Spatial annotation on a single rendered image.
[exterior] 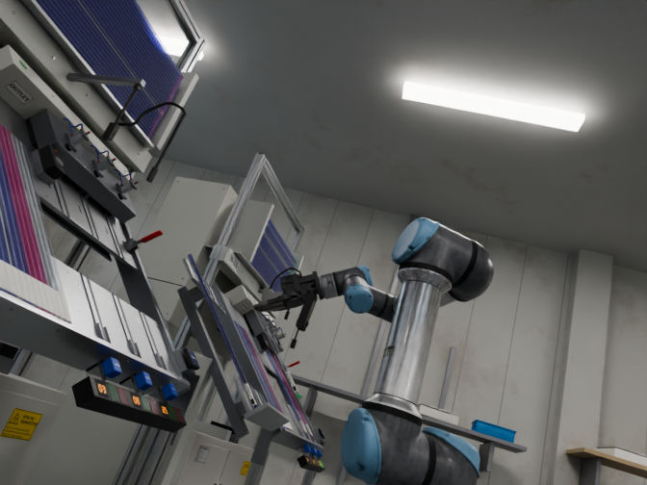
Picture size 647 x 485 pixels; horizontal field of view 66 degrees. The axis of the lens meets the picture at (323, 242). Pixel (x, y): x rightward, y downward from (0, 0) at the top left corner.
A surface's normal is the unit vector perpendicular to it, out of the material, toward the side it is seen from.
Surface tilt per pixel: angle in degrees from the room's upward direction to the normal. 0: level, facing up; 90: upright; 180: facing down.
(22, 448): 90
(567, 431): 90
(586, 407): 90
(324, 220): 90
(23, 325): 133
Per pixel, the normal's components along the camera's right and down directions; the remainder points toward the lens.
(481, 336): -0.07, -0.43
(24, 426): 0.93, 0.18
